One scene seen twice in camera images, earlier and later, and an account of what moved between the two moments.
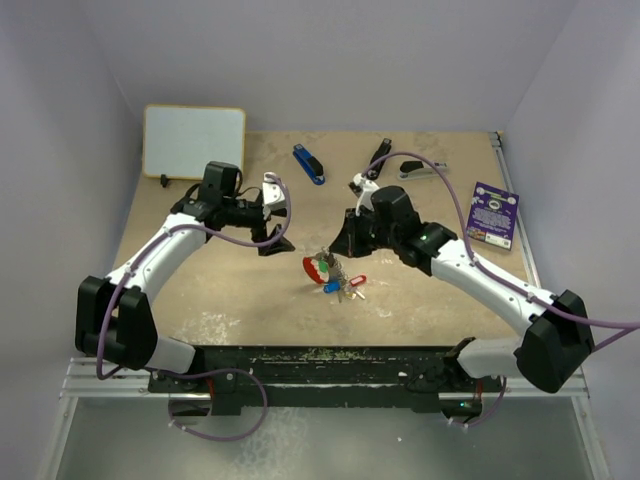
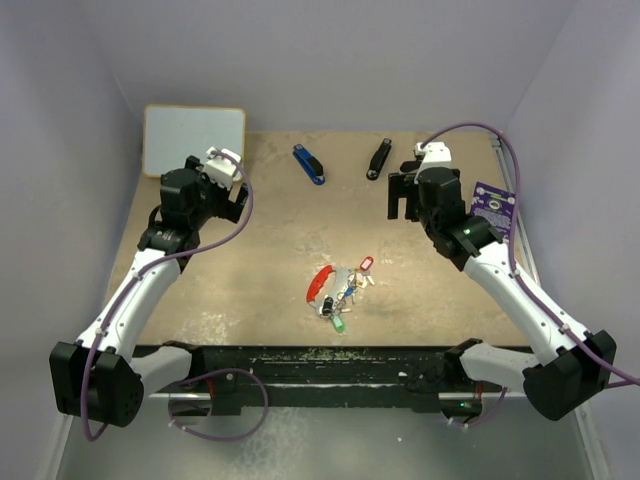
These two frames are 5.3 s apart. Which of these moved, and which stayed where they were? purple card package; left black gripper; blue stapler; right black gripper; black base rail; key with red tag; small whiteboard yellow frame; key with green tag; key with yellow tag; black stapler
Moved: right black gripper; key with green tag; left black gripper; key with yellow tag; key with red tag
Stayed: purple card package; small whiteboard yellow frame; black base rail; blue stapler; black stapler
